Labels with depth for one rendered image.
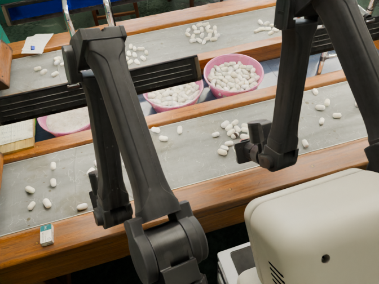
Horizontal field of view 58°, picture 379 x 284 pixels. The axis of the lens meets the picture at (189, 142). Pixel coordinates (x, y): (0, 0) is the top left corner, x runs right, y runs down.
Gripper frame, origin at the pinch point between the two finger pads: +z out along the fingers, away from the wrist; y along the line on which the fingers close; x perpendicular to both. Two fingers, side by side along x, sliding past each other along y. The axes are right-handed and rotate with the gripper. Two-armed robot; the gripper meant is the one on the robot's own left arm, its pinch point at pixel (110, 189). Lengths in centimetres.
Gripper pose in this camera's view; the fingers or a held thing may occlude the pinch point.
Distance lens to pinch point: 109.4
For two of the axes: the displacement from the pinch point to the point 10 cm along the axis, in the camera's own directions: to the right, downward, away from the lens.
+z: -1.7, -1.2, 9.8
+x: 2.2, 9.6, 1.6
